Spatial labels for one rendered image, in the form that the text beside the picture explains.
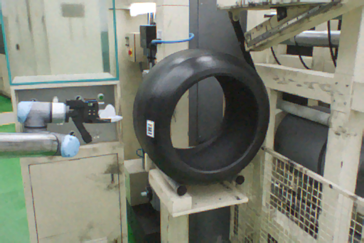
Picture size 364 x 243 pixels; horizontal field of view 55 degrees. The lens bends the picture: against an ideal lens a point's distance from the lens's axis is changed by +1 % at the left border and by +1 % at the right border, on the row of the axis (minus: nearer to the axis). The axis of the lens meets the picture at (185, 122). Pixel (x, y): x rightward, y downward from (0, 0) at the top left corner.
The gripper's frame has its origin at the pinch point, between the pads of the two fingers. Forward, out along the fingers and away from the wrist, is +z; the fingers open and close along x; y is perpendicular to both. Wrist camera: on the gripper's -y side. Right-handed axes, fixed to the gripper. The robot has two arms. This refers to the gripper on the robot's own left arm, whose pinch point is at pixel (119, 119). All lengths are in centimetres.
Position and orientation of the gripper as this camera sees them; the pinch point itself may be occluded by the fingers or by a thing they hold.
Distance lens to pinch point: 138.7
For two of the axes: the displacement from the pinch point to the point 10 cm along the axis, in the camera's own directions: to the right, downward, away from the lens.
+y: 1.1, -9.7, -2.3
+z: 9.2, 0.1, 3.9
